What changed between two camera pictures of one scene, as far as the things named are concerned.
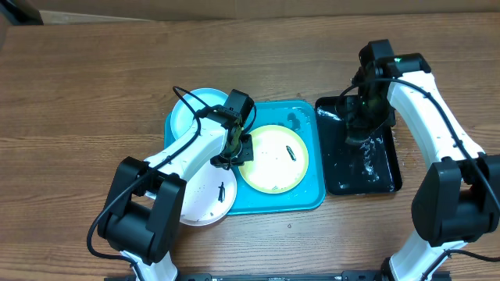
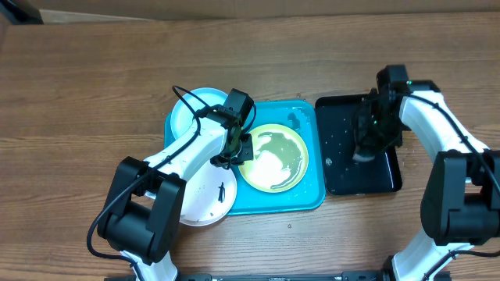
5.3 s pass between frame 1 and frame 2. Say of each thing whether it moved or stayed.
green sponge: moved
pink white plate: stayed
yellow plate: stayed
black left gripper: stayed
